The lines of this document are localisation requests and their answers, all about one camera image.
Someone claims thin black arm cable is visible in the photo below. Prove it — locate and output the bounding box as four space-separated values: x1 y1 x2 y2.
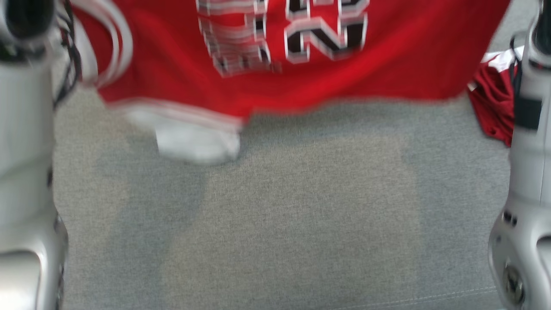
53 0 83 109
509 36 524 100

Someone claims red basketball jersey number 23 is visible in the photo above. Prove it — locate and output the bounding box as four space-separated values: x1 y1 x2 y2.
71 0 511 167

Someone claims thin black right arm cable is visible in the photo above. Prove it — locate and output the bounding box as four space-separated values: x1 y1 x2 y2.
509 36 524 100

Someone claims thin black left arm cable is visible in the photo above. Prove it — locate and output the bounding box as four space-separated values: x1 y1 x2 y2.
53 0 83 109

